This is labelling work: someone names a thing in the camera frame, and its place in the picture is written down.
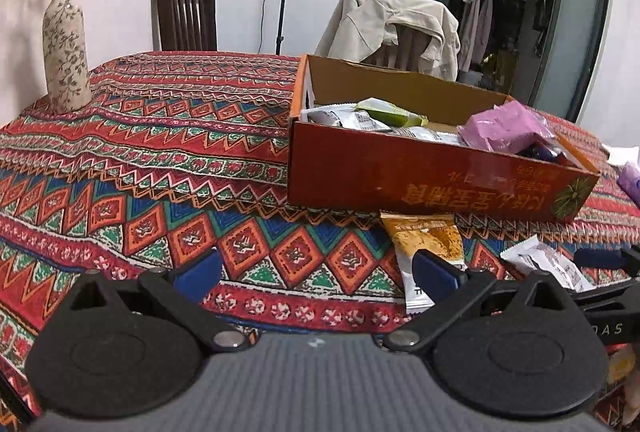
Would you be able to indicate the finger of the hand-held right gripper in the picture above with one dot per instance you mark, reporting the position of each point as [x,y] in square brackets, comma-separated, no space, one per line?
[610,296]
[600,258]

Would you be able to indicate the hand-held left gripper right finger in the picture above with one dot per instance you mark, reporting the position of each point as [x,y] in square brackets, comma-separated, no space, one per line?
[435,274]

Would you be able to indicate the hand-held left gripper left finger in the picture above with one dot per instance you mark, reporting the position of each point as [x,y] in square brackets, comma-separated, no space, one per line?
[200,272]

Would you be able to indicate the orange brown snack packet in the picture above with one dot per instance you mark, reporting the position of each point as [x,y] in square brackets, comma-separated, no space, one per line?
[425,242]

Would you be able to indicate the white snack packet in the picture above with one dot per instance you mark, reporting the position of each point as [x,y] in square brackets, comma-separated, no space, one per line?
[545,262]

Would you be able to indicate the orange cardboard box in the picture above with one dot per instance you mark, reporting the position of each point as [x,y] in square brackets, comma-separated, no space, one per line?
[375,171]

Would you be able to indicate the pink snack packet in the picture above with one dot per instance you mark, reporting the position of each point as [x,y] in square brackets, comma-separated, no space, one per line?
[500,126]

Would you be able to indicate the green yellow snack packet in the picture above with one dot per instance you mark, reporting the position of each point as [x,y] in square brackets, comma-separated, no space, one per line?
[395,115]

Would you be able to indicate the silver grey snack packet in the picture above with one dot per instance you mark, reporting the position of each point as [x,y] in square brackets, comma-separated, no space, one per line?
[327,115]

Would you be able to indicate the purple tissue pack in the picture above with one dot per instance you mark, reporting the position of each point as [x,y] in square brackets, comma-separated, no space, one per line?
[631,182]

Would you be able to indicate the white paper sheet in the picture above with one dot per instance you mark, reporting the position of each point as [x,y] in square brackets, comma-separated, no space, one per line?
[622,155]

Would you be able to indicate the dark maroon snack packet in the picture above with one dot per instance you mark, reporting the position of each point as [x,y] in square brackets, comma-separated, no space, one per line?
[542,152]

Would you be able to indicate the red patterned tablecloth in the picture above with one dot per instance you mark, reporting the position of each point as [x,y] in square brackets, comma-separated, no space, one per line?
[150,161]

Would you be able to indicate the black silver snack packet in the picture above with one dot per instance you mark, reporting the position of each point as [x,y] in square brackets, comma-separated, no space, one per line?
[435,135]

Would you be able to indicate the light wooden chair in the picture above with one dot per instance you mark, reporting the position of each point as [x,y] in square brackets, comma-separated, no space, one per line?
[405,49]

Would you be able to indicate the hanging grey coat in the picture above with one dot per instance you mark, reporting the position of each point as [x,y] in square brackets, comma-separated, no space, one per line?
[469,31]

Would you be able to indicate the hanging pale pink coat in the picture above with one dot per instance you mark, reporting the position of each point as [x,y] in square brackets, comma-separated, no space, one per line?
[486,26]

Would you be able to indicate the floral ceramic vase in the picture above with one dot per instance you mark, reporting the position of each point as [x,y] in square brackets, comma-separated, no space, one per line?
[65,51]

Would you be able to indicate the beige jacket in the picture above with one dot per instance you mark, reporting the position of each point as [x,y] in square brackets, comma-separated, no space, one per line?
[370,21]

